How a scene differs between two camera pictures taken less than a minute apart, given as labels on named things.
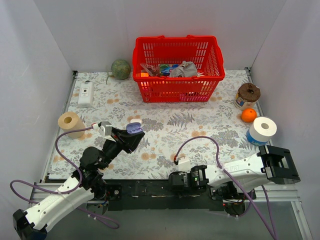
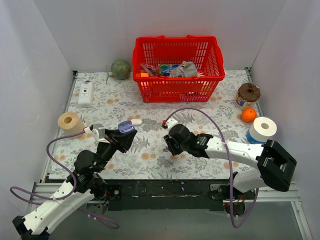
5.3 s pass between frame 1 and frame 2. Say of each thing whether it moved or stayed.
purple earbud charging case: moved
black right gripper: moved
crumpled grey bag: stayed
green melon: stayed
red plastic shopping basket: stayed
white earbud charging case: stayed
